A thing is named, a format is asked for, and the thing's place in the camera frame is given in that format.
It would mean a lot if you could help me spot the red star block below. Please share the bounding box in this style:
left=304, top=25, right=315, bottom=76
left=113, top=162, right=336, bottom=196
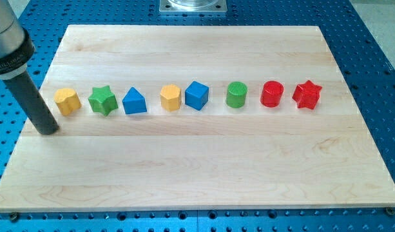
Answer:
left=292, top=80, right=322, bottom=110

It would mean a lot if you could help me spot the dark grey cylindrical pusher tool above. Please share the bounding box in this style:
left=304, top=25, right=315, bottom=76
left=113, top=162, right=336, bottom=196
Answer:
left=3, top=71, right=59, bottom=135

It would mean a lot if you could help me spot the green star block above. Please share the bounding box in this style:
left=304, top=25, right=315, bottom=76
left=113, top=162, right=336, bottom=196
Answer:
left=88, top=85, right=118, bottom=116

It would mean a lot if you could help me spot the left board clamp screw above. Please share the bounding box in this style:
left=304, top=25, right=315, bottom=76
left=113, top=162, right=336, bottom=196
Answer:
left=8, top=212, right=19, bottom=223

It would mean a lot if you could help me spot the red cylinder block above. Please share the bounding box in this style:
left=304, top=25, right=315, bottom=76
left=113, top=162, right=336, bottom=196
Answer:
left=260, top=81, right=284, bottom=108

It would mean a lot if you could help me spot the blue cube block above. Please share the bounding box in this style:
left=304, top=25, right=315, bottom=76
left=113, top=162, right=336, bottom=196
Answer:
left=185, top=81, right=209, bottom=110

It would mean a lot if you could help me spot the yellow hexagon block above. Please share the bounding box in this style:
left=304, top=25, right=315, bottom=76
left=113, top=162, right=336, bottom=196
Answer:
left=160, top=84, right=182, bottom=111

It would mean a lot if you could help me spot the green cylinder block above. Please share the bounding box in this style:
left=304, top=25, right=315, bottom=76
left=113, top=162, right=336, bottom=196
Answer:
left=226, top=81, right=248, bottom=108

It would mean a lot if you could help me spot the light wooden board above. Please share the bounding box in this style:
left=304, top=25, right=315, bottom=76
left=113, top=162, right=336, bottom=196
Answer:
left=0, top=24, right=395, bottom=212

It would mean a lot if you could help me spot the right board clamp screw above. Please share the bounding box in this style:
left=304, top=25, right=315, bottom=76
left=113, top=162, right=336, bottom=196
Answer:
left=384, top=207, right=395, bottom=216

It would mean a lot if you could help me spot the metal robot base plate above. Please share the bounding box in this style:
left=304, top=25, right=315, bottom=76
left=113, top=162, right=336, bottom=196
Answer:
left=159, top=0, right=227, bottom=14

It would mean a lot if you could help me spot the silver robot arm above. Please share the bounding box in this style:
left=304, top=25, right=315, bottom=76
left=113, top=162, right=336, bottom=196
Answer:
left=0, top=0, right=35, bottom=80

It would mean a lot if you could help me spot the board clamp screw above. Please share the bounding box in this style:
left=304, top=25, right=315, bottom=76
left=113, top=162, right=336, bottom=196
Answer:
left=8, top=212, right=19, bottom=223
left=384, top=207, right=395, bottom=216

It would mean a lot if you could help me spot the yellow heart block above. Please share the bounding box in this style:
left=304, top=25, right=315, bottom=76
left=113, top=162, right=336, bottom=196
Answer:
left=53, top=88, right=82, bottom=116

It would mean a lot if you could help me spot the blue triangle block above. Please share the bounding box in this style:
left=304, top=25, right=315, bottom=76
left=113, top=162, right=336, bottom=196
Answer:
left=122, top=87, right=147, bottom=114

